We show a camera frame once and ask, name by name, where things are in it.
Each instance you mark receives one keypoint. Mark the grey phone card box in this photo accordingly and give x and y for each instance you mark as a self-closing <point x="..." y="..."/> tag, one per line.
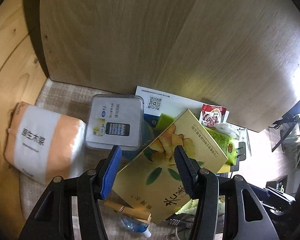
<point x="115" y="120"/>

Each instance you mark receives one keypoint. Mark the wooden panel board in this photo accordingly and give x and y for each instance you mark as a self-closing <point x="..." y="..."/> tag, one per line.
<point x="240" y="54"/>

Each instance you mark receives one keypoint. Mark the green snack packet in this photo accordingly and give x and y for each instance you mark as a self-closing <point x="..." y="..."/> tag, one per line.
<point x="226" y="142"/>

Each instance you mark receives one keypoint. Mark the black storage box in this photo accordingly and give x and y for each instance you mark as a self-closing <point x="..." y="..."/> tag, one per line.
<point x="280" y="183"/>

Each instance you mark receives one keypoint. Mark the white QR code paper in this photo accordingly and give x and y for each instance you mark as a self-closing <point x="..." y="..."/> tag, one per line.
<point x="157" y="102"/>

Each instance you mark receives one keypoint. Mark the orange white tissue pack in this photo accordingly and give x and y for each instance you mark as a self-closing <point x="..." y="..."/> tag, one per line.
<point x="43" y="144"/>

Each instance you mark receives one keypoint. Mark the small white dropper bottle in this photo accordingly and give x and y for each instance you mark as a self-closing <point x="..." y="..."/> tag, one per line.
<point x="136" y="226"/>

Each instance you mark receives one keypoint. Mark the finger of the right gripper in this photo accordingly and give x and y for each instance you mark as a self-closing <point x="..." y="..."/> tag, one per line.
<point x="262" y="194"/>

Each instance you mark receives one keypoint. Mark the yellow label packet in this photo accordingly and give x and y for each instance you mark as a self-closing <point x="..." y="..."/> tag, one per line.
<point x="226" y="168"/>

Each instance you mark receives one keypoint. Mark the yellow flower tea box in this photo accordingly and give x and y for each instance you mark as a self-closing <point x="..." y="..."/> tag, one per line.
<point x="151" y="181"/>

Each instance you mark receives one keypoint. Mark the wooden clothespin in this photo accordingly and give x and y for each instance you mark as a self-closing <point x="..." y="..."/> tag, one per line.
<point x="138" y="214"/>

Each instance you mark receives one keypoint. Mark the pine wood board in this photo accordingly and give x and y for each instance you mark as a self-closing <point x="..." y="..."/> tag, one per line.
<point x="21" y="79"/>

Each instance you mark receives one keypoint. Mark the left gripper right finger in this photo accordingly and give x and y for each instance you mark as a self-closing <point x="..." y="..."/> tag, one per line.
<point x="188" y="169"/>

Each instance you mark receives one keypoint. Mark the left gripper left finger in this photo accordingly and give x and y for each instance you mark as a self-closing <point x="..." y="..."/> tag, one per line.
<point x="106" y="173"/>

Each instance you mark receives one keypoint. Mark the red coffee creamer sachet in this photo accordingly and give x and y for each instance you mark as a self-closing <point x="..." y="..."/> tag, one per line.
<point x="211" y="115"/>

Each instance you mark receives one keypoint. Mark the blue round lid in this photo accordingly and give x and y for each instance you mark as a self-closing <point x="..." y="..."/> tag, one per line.
<point x="147" y="138"/>

